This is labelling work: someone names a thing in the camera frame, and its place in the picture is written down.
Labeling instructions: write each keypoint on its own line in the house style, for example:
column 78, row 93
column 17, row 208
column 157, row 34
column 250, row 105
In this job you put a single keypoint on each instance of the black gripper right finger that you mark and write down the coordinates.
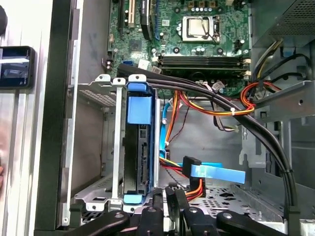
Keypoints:
column 197, row 223

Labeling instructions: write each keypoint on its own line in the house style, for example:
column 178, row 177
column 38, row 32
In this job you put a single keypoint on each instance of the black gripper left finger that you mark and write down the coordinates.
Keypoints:
column 150, row 223

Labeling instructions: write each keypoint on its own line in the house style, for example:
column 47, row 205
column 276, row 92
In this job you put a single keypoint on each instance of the hard disk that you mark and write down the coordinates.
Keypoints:
column 139, row 110

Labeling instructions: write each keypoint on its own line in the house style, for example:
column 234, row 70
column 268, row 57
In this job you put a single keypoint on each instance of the metal disk bay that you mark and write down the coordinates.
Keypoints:
column 117, row 147

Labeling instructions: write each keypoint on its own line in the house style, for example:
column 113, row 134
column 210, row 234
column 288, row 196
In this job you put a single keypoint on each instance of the person's hand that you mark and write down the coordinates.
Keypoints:
column 1, row 177

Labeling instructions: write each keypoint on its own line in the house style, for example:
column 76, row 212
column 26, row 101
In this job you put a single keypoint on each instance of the black PC case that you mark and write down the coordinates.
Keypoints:
column 53, row 123

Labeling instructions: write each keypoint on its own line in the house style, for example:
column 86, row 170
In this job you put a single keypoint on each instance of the grey metal drive cage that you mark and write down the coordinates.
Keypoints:
column 283, row 98

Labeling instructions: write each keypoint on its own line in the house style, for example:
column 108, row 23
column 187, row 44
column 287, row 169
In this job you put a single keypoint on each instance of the dark RAM stick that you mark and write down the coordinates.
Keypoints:
column 197, row 70

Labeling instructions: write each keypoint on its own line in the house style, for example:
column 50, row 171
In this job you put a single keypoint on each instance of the CPU socket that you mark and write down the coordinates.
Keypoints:
column 194, row 40

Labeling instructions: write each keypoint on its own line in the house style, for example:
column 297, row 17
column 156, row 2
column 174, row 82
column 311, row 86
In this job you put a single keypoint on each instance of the green motherboard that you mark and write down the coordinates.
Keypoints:
column 169, row 37

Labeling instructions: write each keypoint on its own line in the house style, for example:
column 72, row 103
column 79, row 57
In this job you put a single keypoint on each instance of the silver CPU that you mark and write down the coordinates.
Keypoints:
column 194, row 27

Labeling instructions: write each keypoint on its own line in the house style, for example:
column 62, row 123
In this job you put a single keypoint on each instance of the black smartphone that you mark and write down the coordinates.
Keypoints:
column 14, row 71

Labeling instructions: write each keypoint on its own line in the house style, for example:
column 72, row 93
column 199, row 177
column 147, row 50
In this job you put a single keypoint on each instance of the white expansion slot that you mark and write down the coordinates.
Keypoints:
column 131, row 14

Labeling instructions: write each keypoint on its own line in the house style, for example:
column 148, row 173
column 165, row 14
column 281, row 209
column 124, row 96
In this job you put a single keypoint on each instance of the black expansion slot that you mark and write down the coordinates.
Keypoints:
column 121, row 14

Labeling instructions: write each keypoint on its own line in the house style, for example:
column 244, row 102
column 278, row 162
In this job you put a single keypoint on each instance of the grey power supply unit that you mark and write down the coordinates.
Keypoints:
column 295, row 14

